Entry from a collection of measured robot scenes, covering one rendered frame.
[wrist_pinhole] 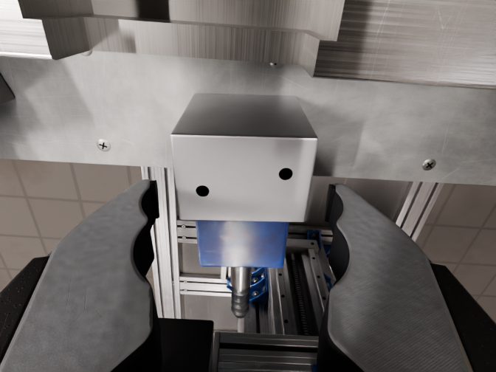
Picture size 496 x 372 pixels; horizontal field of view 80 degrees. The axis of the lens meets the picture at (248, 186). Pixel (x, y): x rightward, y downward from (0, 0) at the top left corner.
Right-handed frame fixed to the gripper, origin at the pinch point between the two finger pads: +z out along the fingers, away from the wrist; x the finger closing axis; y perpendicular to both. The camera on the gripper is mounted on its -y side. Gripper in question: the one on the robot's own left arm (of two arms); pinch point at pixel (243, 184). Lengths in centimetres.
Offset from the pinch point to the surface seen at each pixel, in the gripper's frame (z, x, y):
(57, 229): 85, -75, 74
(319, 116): 4.6, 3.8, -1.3
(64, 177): 85, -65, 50
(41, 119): 4.6, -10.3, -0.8
